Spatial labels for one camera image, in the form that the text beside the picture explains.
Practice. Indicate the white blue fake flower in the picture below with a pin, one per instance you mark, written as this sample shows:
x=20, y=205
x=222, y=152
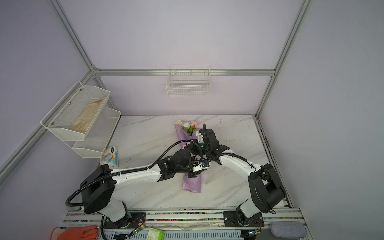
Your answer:
x=186, y=125

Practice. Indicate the cream ribbon strip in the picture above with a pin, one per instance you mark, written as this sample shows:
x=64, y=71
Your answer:
x=208, y=176

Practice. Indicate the red pink fake rose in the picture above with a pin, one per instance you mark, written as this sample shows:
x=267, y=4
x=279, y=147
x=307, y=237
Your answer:
x=194, y=124

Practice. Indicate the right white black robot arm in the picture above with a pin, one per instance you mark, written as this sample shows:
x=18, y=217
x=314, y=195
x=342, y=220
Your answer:
x=266, y=187

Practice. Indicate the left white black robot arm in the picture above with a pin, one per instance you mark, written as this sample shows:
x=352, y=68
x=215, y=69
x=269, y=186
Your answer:
x=96, y=193

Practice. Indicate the colourful tissue pack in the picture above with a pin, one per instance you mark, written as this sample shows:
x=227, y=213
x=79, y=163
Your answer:
x=110, y=158

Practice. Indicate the green white label card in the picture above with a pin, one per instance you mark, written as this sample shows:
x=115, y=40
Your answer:
x=155, y=234

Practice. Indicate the lower white mesh shelf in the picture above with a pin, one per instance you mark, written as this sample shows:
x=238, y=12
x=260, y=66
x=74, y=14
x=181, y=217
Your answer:
x=99, y=135

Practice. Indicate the white mesh shelf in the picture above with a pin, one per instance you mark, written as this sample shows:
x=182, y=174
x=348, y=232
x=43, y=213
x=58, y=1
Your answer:
x=99, y=135
x=60, y=118

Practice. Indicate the beige cloth in shelf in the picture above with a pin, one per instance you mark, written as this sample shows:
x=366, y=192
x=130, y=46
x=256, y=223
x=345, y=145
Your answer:
x=83, y=121

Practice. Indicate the grey foam pad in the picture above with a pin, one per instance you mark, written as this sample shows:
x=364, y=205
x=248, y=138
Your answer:
x=288, y=230

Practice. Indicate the orange rubber glove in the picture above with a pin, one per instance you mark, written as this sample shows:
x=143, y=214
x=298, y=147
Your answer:
x=84, y=233

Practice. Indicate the upper white mesh shelf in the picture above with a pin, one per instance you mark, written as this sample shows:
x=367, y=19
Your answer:
x=60, y=118

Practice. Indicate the white wire wall basket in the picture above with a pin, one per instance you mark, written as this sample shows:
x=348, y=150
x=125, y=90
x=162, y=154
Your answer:
x=188, y=80

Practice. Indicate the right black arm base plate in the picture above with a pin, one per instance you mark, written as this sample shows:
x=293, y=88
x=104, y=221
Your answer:
x=238, y=219

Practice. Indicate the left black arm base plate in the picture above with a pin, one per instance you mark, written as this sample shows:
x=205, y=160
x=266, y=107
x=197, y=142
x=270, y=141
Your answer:
x=132, y=221

